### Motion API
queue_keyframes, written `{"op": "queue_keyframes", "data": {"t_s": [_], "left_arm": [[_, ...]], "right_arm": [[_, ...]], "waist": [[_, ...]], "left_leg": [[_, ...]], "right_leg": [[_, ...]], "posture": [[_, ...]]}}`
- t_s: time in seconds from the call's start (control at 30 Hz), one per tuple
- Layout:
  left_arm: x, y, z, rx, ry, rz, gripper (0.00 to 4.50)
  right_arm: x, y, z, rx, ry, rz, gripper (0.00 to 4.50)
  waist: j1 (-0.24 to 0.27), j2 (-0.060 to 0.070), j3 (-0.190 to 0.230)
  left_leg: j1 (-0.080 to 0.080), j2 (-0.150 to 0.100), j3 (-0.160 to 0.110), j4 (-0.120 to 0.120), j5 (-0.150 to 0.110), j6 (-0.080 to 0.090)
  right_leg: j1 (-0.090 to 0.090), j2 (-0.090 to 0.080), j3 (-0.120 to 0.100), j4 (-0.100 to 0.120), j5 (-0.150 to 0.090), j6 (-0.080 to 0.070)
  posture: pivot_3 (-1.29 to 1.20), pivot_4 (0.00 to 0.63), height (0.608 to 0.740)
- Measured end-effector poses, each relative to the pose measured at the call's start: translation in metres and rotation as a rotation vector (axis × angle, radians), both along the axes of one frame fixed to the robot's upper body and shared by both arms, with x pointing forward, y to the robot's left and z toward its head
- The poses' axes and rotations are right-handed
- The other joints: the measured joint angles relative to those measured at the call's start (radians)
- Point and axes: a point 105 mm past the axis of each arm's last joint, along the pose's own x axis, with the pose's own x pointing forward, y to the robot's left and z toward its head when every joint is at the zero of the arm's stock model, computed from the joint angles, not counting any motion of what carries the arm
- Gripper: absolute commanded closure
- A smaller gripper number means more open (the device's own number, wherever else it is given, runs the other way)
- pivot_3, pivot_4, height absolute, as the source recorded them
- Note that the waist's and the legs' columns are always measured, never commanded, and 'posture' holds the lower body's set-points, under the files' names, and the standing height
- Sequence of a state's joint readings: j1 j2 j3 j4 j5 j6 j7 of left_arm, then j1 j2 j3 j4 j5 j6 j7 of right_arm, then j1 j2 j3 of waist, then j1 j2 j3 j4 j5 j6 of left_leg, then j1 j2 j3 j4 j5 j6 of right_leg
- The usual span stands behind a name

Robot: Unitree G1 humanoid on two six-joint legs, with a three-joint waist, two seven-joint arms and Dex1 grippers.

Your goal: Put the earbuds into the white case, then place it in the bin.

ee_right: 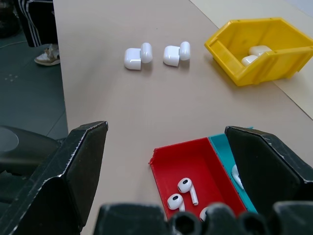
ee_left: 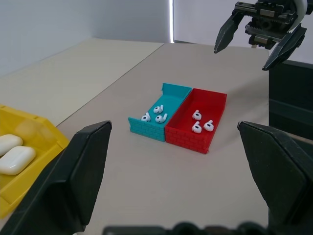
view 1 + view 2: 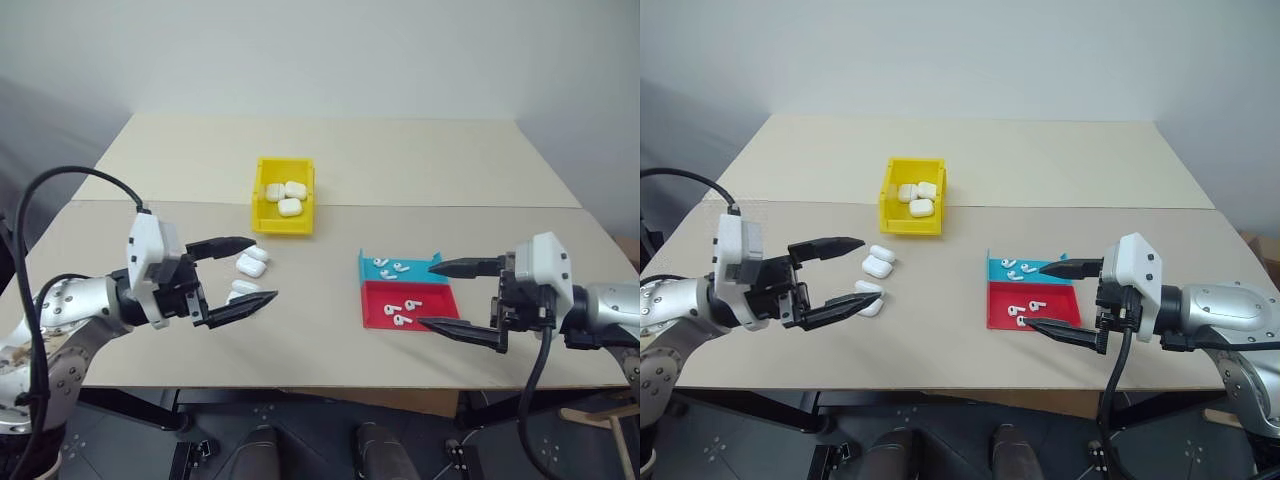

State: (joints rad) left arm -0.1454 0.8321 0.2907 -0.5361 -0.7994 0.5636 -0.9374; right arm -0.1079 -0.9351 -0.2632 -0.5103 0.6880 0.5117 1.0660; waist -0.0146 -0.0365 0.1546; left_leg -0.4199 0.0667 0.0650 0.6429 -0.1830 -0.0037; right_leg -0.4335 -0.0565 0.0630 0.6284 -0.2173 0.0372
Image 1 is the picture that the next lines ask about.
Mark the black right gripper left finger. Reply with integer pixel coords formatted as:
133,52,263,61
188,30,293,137
0,120,109,235

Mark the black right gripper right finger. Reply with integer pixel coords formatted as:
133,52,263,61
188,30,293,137
224,125,313,216

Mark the yellow plastic bin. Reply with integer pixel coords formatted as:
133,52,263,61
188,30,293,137
204,17,313,87

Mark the teal plastic tray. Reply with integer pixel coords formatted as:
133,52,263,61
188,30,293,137
209,126,259,214

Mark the dark grey rounded robot part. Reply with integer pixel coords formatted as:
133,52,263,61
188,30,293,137
0,125,65,176

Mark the red plastic tray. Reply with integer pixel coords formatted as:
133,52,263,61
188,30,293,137
148,137,247,220

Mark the person in striped black trousers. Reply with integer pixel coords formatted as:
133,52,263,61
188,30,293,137
14,0,61,67

